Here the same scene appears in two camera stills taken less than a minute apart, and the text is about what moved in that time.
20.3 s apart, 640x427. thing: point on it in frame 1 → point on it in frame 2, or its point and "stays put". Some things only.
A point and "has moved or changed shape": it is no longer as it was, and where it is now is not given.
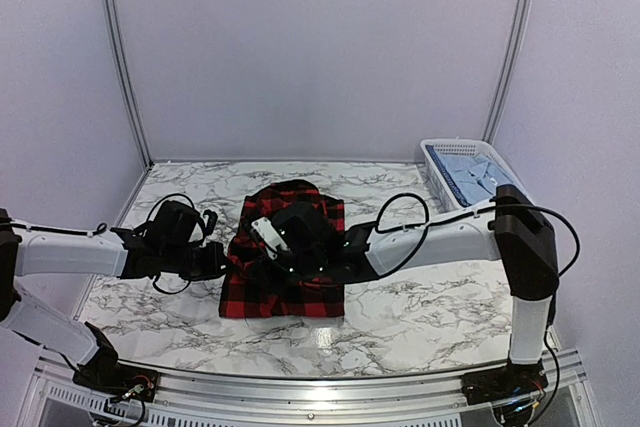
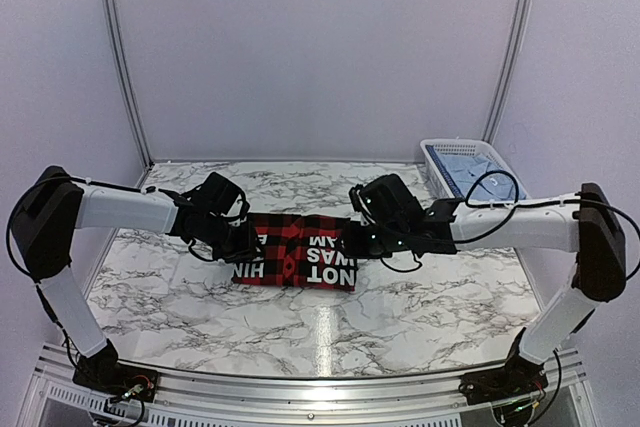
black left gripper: x=213 y=270 → x=245 y=250
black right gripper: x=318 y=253 → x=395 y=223
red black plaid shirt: x=255 y=284 has moved or changed shape
